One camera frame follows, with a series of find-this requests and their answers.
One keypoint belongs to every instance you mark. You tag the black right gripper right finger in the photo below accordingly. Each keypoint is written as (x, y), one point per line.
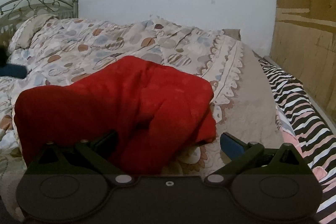
(243, 156)

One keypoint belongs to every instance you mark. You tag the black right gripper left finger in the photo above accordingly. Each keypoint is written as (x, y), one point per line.
(97, 154)

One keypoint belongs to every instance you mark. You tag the red long-sleeve shirt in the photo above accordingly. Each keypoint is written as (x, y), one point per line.
(157, 111)

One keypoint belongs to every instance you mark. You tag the patterned white quilt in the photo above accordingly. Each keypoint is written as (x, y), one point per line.
(66, 50)

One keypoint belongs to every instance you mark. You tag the striped black white pink sheet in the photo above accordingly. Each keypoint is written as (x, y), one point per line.
(316, 140)

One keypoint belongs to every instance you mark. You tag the pink cloth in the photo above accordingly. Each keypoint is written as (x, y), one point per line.
(318, 171)

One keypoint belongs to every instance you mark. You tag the beige patterned pillow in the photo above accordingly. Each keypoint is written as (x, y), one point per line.
(25, 33)

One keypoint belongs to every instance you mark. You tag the metal bed headboard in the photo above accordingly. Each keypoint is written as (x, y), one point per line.
(15, 12)

